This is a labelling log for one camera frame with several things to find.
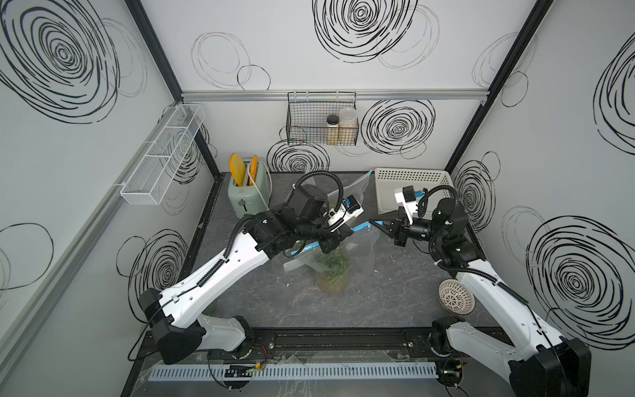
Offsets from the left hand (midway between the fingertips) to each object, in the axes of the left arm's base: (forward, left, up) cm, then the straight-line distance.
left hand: (349, 230), depth 65 cm
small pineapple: (-6, +4, -12) cm, 14 cm away
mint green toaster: (+23, +36, -17) cm, 46 cm away
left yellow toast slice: (+34, +41, -11) cm, 54 cm away
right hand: (+2, -6, +1) cm, 7 cm away
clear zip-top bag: (+19, -4, -5) cm, 20 cm away
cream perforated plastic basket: (+46, -23, -27) cm, 59 cm away
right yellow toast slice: (+32, +34, -11) cm, 48 cm away
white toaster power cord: (+28, +33, -13) cm, 45 cm away
